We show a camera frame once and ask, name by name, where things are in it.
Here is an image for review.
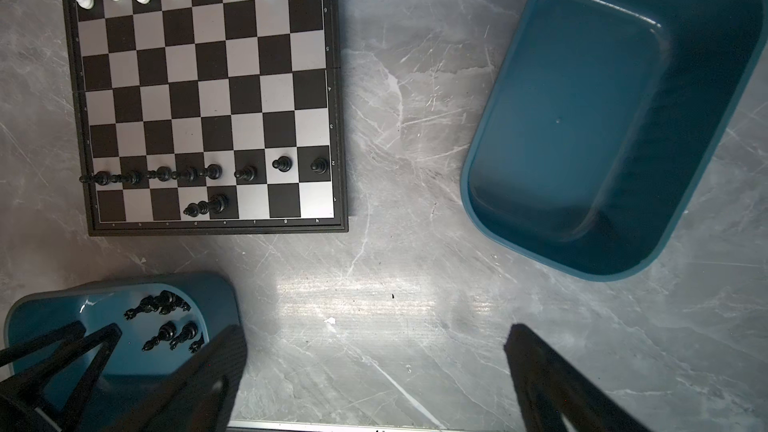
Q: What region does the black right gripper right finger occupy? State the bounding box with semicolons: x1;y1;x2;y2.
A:
504;323;647;431

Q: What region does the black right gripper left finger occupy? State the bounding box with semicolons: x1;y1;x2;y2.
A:
104;325;247;431

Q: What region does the black chess bishop piece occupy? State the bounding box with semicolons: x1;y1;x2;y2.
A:
142;321;177;351
156;290;191;315

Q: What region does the teal tray with white pieces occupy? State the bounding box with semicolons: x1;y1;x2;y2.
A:
460;0;767;282

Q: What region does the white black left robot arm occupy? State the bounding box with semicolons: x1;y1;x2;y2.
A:
1;321;122;431

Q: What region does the black chess rook piece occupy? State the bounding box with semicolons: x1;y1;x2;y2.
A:
188;337;205;354

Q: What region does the black chess knight piece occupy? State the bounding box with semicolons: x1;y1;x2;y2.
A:
169;322;198;350

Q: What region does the teal tray with black pieces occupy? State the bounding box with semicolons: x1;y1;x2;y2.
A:
1;273;247;431

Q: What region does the black white chessboard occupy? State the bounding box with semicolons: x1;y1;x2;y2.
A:
62;0;349;236

